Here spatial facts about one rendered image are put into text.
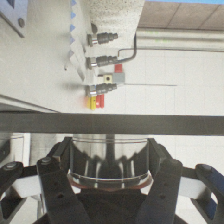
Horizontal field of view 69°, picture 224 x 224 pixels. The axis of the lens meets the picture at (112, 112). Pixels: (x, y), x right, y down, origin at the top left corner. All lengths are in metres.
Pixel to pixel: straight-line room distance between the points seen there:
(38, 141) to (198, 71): 1.82
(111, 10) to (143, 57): 1.37
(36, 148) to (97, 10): 0.35
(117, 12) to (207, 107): 1.59
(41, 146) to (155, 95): 1.52
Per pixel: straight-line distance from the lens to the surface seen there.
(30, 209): 0.42
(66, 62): 0.18
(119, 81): 1.62
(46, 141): 0.28
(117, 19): 0.49
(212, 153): 1.95
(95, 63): 0.35
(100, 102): 0.43
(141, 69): 1.76
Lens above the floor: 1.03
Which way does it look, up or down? 5 degrees down
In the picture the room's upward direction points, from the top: 179 degrees counter-clockwise
